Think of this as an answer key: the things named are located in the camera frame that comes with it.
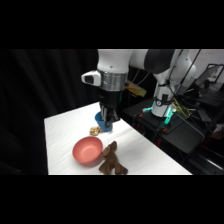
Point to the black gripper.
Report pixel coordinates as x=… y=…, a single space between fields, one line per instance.
x=110 y=98

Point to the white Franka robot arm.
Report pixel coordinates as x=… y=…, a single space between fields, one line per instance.
x=113 y=61

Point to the pink plastic bowl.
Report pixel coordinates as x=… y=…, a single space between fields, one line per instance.
x=87 y=150

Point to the spotted giraffe plush toy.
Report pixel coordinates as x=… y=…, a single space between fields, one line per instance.
x=95 y=131

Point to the yellow-brown flat object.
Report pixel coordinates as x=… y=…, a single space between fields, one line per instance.
x=136 y=89

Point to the brown moose plush toy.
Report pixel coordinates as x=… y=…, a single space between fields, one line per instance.
x=111 y=161

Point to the black robot stand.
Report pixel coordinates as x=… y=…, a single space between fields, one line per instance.
x=181 y=133

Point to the black curtain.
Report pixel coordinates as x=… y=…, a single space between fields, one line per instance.
x=43 y=83

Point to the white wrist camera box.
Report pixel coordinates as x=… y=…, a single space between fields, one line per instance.
x=90 y=78

